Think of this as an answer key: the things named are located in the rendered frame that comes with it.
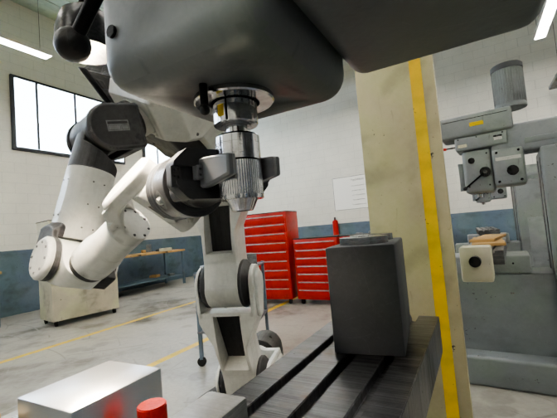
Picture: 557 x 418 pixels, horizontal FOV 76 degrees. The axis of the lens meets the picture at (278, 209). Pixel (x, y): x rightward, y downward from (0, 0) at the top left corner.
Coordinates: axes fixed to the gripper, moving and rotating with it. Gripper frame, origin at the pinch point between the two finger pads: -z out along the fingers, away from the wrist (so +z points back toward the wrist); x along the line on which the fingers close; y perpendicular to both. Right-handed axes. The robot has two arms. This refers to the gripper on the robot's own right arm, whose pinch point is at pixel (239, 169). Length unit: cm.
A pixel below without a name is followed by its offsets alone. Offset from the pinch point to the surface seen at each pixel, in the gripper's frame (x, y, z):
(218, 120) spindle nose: -2.4, -4.9, -0.3
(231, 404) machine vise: -8.2, 18.2, -9.8
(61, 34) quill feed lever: -15.7, -11.3, 1.8
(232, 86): -2.4, -7.3, -3.5
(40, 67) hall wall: 56, -363, 842
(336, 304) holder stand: 26.0, 21.0, 12.5
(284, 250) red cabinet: 328, 48, 404
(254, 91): -0.1, -7.1, -3.7
